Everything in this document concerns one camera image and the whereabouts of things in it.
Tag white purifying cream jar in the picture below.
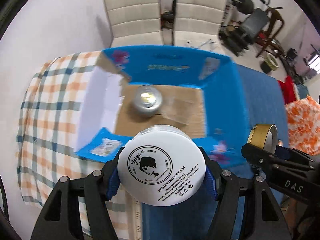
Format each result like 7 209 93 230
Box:
117 125 206 206

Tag orange white floral cushion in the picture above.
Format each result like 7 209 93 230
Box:
285 96 320 155

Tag red cloth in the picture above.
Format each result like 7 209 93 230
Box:
278 75 296 105

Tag plaid and blue table cloth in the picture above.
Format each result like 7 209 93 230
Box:
17 51 289 239

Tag green waste bin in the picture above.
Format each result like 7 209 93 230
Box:
260 53 279 74

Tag silver metal tin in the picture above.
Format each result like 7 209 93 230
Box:
132 85 163 118

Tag blue cardboard box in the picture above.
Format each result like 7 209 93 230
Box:
74 45 250 166

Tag brown wooden chair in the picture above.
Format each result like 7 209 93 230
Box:
255 7 285 58

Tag black weight bench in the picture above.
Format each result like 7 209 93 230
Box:
219 0 269 56

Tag right white padded chair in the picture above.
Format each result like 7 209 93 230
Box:
172 0 227 55

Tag white padded chair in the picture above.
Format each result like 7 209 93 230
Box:
172 0 227 55
104 0 164 47

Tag left white padded chair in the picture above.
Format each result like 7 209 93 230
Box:
104 0 164 47

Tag wire clothes hangers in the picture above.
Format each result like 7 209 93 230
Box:
184 38 221 53

